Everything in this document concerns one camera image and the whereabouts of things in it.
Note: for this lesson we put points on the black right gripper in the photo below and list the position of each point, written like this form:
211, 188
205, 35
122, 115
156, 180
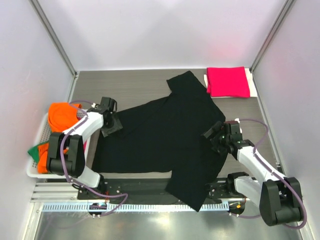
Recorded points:
217, 148

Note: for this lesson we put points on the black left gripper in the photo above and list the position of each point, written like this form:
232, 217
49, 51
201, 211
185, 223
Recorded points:
116, 127

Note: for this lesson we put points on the black t-shirt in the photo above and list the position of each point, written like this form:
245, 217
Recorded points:
166, 135

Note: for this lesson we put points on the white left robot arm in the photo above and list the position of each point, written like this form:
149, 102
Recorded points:
66, 154

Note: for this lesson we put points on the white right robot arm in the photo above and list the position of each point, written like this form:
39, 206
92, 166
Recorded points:
278, 197

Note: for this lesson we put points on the pink t-shirt in basket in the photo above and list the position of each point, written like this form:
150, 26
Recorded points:
86, 145

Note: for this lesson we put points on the folded pink t-shirt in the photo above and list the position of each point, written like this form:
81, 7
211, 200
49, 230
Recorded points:
228, 82

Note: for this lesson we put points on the folded white t-shirt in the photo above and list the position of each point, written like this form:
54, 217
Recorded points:
251, 83

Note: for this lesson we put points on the orange t-shirt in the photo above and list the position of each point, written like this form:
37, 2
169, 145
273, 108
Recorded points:
61, 116

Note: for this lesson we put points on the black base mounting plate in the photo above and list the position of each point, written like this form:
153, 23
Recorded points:
155, 191

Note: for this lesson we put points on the white plastic laundry basket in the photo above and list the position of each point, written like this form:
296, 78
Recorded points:
43, 136

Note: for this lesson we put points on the green t-shirt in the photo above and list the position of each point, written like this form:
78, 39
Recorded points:
39, 153

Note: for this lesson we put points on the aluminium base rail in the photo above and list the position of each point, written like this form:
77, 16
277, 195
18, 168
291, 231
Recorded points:
53, 192

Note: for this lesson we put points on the white slotted cable duct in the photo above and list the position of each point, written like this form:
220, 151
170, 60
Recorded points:
101, 207

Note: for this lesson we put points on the right aluminium frame post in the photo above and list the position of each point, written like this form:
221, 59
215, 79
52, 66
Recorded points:
286, 8

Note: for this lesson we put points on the aluminium frame post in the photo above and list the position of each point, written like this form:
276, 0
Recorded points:
286, 8
52, 35

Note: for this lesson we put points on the left aluminium frame post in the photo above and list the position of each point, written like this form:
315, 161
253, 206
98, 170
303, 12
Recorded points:
52, 35

